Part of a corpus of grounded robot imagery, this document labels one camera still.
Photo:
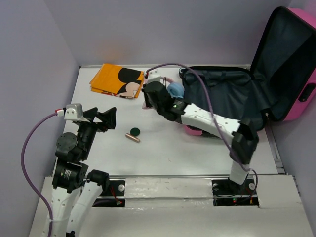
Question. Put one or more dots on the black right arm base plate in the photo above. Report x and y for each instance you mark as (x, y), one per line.
(227, 193)

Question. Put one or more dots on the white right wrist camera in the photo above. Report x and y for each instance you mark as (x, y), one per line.
(154, 75)

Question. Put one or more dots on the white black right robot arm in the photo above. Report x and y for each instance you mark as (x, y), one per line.
(239, 136)

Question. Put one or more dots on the rose gold lipstick tube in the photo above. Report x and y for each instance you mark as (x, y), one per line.
(133, 138)

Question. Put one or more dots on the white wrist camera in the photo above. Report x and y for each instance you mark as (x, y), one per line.
(73, 112)
(154, 75)

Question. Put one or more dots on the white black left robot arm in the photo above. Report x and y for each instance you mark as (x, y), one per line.
(74, 188)

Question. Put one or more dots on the pink suitcase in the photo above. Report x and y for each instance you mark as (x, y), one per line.
(280, 83)

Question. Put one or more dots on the orange cartoon mouse cloth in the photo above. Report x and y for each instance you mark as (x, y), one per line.
(117, 81)

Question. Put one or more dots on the pink blue cat-ear headphones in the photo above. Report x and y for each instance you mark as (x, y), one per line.
(175, 89)

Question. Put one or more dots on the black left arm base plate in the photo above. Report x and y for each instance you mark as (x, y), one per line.
(113, 197)

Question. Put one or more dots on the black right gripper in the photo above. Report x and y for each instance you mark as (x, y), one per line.
(148, 103)

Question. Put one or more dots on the dark green round compact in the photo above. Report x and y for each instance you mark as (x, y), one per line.
(135, 132)

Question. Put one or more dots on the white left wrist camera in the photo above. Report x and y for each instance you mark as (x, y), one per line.
(73, 112)

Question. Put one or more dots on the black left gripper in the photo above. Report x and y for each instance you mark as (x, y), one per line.
(109, 117)

